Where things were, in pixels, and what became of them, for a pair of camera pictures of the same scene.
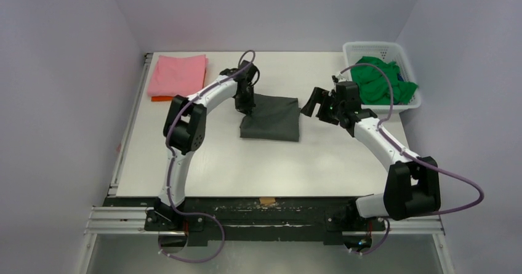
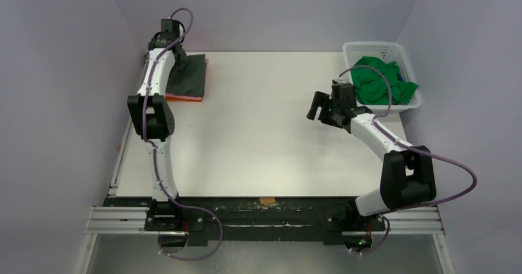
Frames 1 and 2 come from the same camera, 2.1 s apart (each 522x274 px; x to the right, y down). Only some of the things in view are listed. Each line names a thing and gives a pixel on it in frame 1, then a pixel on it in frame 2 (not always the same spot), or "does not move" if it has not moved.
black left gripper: [246, 108] to [178, 60]
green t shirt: [372, 85] does not move
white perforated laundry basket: [387, 52] does not move
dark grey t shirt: [272, 117] to [190, 81]
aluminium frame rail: [431, 225] does not move
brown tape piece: [265, 201] does not move
